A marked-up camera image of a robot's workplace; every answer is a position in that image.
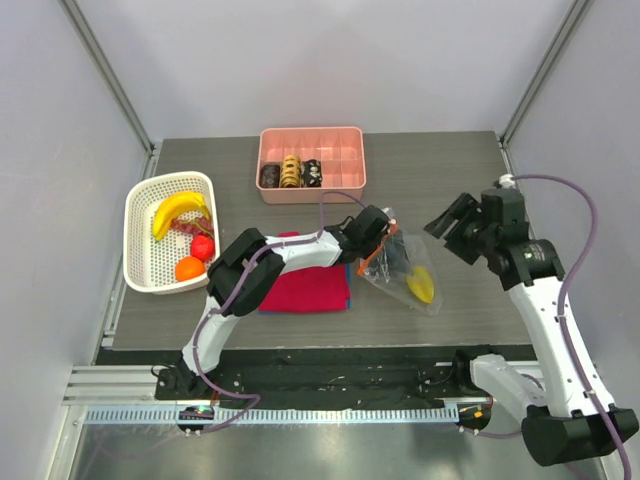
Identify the yellow patterned rolled item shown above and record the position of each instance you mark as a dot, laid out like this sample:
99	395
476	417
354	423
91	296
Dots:
290	172

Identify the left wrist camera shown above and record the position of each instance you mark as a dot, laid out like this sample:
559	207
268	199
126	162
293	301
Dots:
389	212

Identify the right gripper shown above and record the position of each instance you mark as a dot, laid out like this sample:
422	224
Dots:
458	228

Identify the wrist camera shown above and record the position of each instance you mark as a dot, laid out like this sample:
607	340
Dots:
506	182
389	212

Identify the blue folded cloth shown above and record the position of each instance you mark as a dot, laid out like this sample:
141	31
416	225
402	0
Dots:
348	285

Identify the orange fake fruit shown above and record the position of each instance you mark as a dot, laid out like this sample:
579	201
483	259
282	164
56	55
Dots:
189	268

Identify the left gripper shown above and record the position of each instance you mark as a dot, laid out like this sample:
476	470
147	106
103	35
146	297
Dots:
396	256

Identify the yellow fake banana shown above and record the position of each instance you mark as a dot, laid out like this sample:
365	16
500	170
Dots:
173	207

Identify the red folded shirt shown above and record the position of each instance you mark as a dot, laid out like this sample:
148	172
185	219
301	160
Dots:
310	292

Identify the purple fake grape bunch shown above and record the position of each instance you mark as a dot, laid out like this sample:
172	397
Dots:
197	226

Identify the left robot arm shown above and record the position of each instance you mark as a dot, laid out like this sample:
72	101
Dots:
244	274

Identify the black floral rolled item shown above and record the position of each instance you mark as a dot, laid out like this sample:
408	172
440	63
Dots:
311	174

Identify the clear zip top bag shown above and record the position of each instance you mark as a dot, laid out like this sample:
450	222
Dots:
402	268

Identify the pink divided plastic tray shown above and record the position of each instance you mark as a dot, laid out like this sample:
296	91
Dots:
339	150

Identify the red fake fruit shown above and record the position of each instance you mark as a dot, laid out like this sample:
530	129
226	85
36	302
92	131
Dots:
202	247

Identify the white perforated plastic basket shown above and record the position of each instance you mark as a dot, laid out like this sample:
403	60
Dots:
171	233

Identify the yellow fake star fruit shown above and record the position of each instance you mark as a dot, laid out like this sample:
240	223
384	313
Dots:
421	284

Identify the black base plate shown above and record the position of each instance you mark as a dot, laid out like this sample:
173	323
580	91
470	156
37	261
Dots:
396	378

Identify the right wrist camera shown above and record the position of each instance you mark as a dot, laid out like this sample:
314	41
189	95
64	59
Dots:
506	182

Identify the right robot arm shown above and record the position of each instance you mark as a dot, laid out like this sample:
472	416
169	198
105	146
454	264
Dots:
572	416

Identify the dark brown rolled item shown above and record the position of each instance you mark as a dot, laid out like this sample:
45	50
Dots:
269	176

